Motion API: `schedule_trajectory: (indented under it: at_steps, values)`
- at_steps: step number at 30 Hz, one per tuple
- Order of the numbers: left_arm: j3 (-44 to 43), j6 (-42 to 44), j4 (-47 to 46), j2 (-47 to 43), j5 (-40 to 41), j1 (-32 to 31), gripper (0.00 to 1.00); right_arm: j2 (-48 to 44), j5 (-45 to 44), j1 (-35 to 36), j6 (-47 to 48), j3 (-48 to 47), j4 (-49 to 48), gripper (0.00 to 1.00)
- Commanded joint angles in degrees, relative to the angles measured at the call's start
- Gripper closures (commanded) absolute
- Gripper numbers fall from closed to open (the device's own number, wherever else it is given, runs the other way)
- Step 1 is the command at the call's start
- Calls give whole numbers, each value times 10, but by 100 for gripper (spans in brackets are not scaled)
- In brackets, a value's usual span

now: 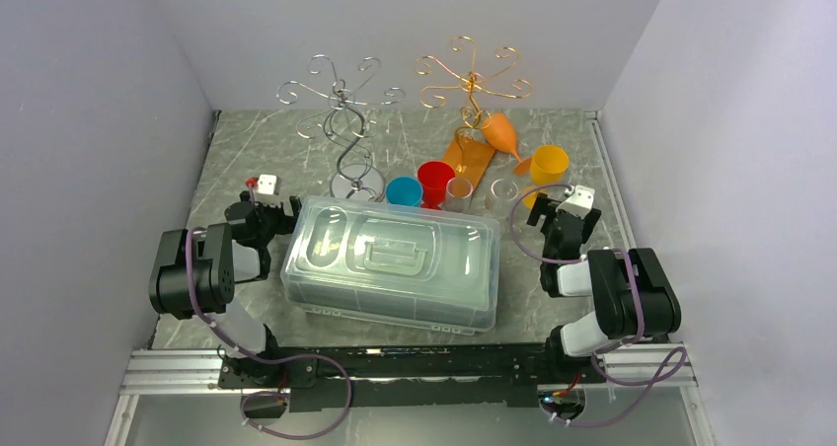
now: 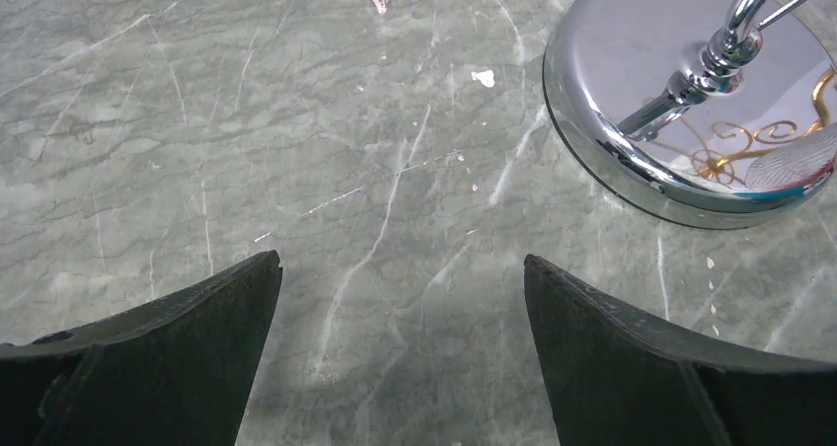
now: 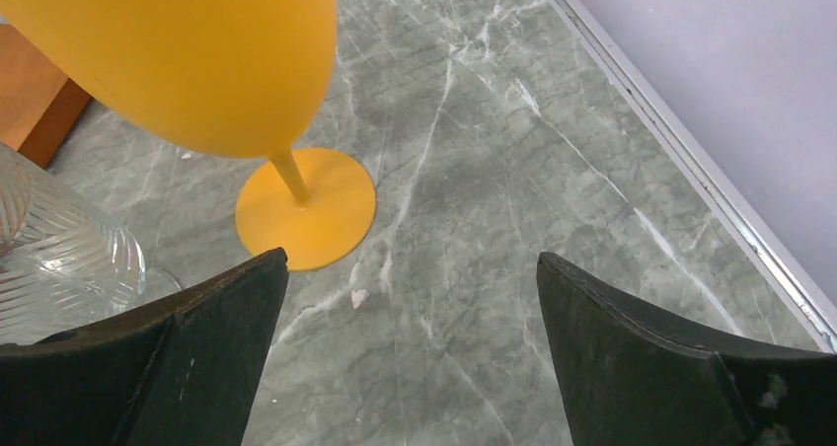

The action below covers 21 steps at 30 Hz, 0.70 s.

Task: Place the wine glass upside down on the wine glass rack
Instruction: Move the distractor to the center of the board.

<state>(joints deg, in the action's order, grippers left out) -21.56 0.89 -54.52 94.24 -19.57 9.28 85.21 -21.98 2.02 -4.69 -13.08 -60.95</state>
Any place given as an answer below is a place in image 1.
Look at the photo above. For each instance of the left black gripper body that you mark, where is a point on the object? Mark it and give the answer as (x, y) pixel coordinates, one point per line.
(273, 220)

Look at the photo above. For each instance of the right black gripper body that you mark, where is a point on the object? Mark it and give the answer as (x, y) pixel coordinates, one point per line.
(547, 207)

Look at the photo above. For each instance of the clear patterned wine glass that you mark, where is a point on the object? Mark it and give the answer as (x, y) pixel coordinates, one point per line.
(459, 192)

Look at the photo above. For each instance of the clear plastic storage box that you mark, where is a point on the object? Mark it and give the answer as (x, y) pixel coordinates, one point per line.
(394, 264)

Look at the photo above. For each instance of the red plastic wine glass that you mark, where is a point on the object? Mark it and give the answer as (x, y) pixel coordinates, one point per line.
(433, 176)

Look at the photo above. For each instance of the blue plastic wine glass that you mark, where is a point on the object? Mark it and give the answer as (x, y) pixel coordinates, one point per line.
(404, 190)

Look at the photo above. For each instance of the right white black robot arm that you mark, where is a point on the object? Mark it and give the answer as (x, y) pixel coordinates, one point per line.
(631, 294)

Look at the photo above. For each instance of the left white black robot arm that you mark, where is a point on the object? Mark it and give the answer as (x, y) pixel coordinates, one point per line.
(196, 271)

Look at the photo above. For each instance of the yellow plastic wine glass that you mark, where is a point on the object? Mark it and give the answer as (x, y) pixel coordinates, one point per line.
(546, 166)

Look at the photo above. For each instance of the clear plain wine glass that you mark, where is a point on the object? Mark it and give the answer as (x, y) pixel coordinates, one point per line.
(501, 196)

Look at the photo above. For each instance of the orange plastic wine glass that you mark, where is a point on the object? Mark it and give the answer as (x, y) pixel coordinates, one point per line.
(501, 135)

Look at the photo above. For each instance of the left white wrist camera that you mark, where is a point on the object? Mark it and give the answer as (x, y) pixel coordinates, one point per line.
(264, 189)

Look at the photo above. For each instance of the gold wire glass rack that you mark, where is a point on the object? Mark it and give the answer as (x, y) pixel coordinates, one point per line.
(468, 157)

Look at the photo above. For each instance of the silver wire glass rack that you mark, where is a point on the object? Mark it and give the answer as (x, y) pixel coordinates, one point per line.
(345, 123)

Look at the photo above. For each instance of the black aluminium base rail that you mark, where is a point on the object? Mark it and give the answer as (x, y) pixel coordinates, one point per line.
(515, 375)

